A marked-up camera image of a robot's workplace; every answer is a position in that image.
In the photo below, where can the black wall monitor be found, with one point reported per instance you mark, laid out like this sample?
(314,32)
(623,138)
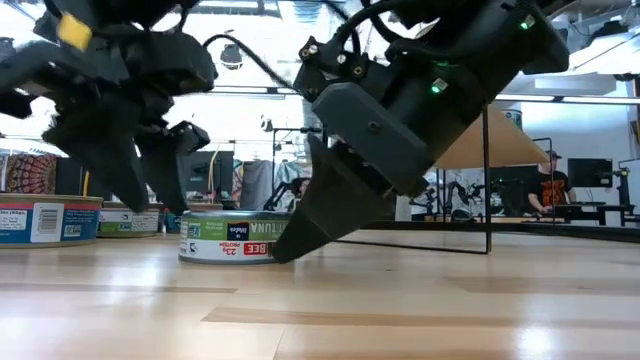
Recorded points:
(590,172)

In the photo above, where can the black aluminium table frame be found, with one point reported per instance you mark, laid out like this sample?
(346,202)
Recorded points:
(575,231)

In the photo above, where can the black background panel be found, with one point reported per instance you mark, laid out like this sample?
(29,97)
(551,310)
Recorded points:
(67,177)
(510,190)

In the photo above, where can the thin black frame stand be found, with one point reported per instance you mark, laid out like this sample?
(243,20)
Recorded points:
(552,147)

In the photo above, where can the wooden shelf black metal frame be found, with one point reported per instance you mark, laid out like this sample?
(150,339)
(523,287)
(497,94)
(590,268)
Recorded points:
(500,145)

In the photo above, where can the patterned tapestry cloth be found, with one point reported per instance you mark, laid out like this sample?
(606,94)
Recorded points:
(30,175)

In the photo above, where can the black background robot arm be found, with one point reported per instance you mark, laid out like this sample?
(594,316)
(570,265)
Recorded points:
(452,197)
(280,192)

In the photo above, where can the long ceiling light strip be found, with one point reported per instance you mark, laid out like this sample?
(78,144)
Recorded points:
(575,99)
(250,91)

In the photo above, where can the black camera stand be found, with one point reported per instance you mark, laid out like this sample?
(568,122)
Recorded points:
(624,190)

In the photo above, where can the black background monitor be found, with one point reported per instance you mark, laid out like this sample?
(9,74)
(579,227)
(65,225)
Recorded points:
(220,172)

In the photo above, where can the silver lid green label can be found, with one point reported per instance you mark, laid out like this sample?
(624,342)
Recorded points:
(512,118)
(125,223)
(225,240)

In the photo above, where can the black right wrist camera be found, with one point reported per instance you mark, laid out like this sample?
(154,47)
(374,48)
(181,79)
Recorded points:
(325,70)

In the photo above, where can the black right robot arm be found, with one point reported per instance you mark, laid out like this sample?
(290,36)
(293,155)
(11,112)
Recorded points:
(500,50)

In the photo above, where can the black background table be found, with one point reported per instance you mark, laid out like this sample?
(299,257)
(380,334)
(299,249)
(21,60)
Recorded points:
(600,207)

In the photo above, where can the black ceiling dome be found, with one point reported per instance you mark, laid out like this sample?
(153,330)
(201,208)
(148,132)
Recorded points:
(231,56)

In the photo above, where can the person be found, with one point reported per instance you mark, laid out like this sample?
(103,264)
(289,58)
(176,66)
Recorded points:
(550,187)
(302,187)

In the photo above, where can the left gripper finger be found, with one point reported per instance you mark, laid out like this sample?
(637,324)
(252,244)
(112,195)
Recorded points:
(110,150)
(172,165)

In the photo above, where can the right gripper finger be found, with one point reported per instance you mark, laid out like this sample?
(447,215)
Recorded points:
(330,210)

